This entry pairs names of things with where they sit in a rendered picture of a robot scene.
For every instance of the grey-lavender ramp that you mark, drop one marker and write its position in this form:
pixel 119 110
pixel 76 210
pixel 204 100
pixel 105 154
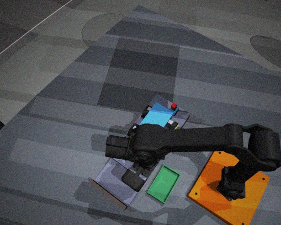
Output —
pixel 109 180

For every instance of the red-headed stop pin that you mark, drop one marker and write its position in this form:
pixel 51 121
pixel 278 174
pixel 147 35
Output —
pixel 174 106

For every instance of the green tray floor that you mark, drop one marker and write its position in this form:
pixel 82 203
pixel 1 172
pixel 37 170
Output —
pixel 164 184

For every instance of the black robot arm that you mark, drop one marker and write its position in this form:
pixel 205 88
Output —
pixel 149 142

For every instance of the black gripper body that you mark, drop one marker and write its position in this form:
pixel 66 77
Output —
pixel 133 180

